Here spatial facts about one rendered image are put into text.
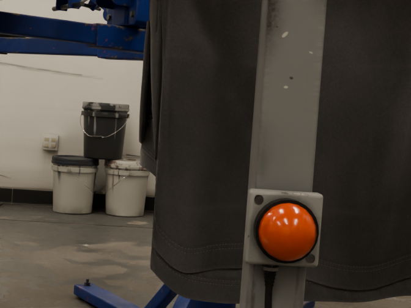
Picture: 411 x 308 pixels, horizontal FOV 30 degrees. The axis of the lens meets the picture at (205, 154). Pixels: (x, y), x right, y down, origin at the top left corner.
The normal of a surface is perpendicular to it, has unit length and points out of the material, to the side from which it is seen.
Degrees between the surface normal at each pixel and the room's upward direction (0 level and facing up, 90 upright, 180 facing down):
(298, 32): 90
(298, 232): 80
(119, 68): 90
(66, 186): 93
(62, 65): 90
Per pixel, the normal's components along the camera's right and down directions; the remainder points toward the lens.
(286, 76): 0.07, 0.06
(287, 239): -0.11, 0.22
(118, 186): -0.29, 0.09
